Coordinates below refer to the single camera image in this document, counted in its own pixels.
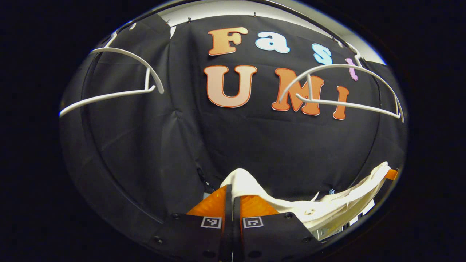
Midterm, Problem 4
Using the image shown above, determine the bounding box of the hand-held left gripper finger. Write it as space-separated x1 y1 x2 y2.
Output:
153 184 232 262
232 195 323 262

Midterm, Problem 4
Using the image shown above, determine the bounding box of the cream shirt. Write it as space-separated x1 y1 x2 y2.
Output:
220 161 392 231

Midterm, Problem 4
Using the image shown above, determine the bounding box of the white clothes hanger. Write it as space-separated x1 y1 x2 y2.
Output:
59 31 165 118
279 44 405 123

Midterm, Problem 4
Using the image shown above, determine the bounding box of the white paper sheet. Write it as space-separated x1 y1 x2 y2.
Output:
349 199 375 227

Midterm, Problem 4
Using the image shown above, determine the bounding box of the black backdrop cloth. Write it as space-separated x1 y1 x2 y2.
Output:
60 15 407 233

